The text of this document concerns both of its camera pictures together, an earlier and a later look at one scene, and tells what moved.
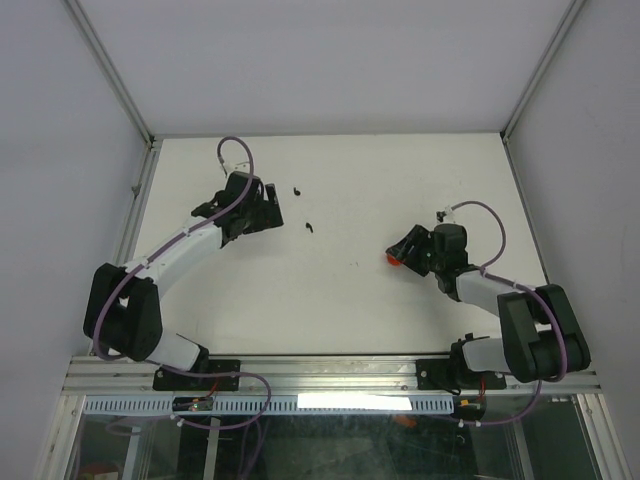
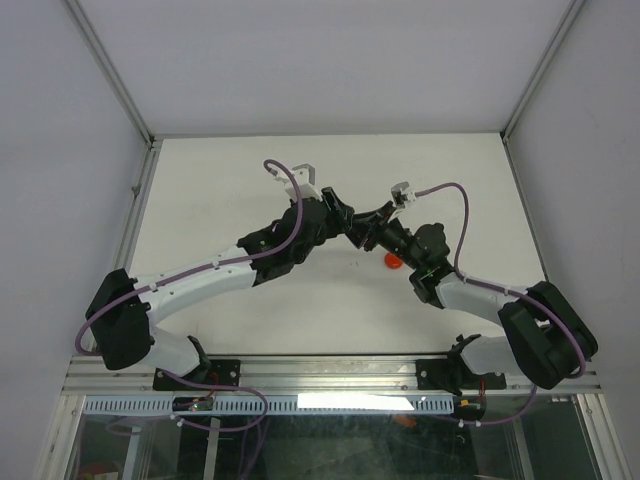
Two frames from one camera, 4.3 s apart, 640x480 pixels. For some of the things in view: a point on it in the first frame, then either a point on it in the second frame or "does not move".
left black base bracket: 165,380 does not move
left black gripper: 268,216 -> 339,215
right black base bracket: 435,374 does not move
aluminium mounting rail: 287,375 does not move
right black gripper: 417,236 -> 380,219
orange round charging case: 393,261 does not move
